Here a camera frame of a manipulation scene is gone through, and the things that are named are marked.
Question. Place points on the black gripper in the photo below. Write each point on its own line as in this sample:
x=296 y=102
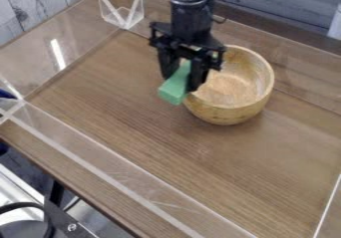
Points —
x=174 y=48

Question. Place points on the black metal table leg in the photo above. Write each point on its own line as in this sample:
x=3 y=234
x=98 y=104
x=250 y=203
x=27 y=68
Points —
x=56 y=193

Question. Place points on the brown wooden bowl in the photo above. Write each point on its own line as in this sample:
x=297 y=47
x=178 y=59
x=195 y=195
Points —
x=235 y=93

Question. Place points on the clear acrylic front wall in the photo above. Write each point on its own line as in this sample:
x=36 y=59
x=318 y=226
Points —
x=141 y=202

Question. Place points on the green rectangular block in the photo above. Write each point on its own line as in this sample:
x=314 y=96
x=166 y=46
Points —
x=173 y=90

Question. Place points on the clear acrylic corner bracket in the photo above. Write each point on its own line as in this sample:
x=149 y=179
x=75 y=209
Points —
x=122 y=17

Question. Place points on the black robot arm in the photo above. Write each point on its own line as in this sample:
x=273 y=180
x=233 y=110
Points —
x=185 y=39

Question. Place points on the grey metal clamp plate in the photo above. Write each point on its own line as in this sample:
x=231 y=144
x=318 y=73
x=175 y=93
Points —
x=67 y=227

